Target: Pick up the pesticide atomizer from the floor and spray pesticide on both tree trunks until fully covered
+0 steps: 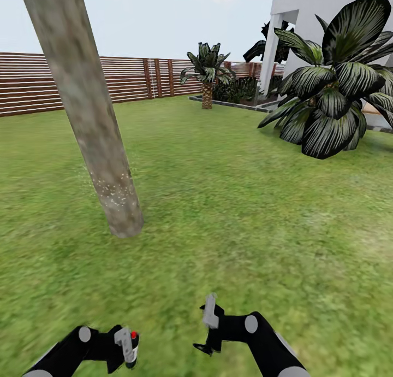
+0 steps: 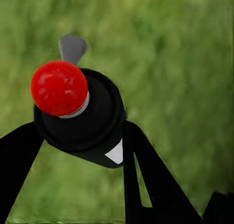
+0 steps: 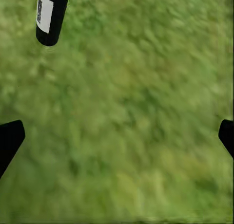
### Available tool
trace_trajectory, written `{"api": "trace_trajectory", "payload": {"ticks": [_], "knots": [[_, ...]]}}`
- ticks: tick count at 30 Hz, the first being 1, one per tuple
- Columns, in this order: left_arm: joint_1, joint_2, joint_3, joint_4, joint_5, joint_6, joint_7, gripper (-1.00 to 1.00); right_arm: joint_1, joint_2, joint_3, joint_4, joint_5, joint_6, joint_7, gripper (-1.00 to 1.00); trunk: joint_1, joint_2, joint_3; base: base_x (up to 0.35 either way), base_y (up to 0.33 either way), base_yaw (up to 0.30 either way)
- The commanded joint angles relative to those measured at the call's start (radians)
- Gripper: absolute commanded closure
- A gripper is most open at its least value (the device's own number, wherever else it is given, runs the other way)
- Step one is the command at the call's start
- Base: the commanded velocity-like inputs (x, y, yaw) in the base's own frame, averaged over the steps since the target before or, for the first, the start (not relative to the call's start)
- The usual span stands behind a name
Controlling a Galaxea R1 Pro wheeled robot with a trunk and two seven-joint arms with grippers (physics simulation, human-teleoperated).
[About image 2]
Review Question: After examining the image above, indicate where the pesticide atomizer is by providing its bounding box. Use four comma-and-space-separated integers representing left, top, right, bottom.
30, 35, 128, 168

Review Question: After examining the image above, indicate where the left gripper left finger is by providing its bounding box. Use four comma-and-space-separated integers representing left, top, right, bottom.
0, 122, 44, 224

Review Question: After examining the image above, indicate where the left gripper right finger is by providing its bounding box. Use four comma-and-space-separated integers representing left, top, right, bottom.
122, 120, 205, 224

